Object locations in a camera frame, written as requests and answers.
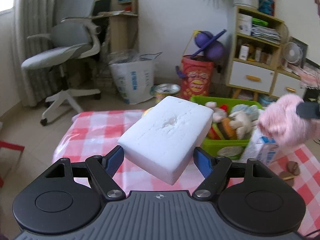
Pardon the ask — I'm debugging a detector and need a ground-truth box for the red stool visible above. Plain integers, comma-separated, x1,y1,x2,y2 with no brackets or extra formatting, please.
0,140,25,188

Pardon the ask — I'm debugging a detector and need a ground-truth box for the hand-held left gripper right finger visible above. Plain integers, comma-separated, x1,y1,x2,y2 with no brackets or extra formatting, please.
193,147,272,200

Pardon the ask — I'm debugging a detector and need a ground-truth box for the red and white santa plush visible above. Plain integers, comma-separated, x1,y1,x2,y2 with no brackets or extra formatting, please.
205,102,229,123

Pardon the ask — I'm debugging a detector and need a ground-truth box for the pastel blue and pink plush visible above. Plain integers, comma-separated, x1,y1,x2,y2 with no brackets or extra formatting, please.
231,104,260,120

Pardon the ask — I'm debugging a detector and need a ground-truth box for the tin can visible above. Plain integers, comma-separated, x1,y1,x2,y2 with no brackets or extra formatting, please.
153,83,181,105

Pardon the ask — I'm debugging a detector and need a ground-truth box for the blue storage box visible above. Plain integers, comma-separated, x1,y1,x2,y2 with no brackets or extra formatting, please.
257,94,278,108

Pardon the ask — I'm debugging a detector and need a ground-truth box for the red checkered tablecloth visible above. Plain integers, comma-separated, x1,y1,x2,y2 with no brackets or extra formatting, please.
51,109,320,233

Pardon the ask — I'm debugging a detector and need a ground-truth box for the burger plush toy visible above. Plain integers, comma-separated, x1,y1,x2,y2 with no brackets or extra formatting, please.
207,117,235,140

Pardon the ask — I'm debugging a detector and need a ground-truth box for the purple ball toy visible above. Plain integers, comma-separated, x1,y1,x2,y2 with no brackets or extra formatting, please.
192,29,227,60

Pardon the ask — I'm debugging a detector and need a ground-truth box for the white rabbit plush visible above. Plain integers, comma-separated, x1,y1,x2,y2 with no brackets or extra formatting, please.
227,110,253,139

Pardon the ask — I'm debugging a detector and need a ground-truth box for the small white fan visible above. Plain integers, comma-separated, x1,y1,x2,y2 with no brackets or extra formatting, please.
281,42,304,72

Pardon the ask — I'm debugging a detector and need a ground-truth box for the wooden desk shelf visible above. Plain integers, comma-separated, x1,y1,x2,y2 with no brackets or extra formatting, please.
92,0,139,63

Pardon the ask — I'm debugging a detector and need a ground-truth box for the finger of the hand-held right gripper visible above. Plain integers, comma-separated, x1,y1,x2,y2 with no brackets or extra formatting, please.
296,101,320,119

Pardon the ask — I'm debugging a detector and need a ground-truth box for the grey office chair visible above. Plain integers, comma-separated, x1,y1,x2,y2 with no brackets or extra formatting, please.
21,0,105,127

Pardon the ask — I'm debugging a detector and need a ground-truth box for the red snack bucket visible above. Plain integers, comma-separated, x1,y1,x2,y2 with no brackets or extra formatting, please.
180,55,215,101

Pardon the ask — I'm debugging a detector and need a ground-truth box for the pink plush toy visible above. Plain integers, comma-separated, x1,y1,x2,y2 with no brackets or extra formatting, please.
257,94,320,147

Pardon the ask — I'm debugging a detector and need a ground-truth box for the green plastic bin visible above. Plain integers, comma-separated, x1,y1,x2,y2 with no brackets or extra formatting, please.
191,95,265,160

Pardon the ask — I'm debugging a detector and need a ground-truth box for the wooden shelf cabinet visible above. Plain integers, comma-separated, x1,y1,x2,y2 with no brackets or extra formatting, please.
226,5,290,101

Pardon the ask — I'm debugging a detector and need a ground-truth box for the blue and white milk carton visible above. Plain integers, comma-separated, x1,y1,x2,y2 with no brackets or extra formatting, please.
241,129,280,166

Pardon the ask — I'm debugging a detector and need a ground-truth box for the white plastic bag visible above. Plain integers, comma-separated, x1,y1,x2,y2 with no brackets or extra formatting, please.
109,52,163,105

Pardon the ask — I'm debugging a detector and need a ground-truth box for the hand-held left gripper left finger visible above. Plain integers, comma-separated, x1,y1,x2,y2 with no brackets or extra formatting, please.
45,145,127,201

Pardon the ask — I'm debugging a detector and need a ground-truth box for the beige curtain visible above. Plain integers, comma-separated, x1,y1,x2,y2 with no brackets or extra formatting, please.
11,0,65,108

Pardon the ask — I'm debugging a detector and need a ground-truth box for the white foam block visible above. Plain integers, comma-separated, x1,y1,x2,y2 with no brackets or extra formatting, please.
117,95,214,186

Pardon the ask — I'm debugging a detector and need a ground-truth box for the dark picture frame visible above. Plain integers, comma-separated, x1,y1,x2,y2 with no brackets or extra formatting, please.
290,36,309,68

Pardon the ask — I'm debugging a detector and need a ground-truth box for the low white drawer cabinet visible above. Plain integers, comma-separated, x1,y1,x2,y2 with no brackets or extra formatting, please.
271,69,306,100

